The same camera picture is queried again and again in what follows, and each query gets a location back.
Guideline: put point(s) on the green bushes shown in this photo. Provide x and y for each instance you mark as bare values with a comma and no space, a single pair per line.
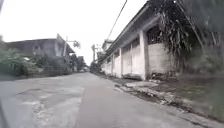
20,63

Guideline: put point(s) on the grey concrete road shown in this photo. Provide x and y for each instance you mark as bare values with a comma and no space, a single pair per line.
86,103

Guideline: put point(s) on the grey house with pitched roof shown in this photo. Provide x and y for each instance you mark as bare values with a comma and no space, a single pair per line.
43,48

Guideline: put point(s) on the long white wall building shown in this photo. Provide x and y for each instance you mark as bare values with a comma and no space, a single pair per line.
136,53

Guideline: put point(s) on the utility pole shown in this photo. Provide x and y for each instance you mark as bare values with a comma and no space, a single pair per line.
93,53

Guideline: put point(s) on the hanging green vegetation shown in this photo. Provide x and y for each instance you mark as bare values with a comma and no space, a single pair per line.
186,36

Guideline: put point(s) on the dirt and rubble verge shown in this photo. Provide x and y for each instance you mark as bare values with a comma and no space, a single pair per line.
173,91

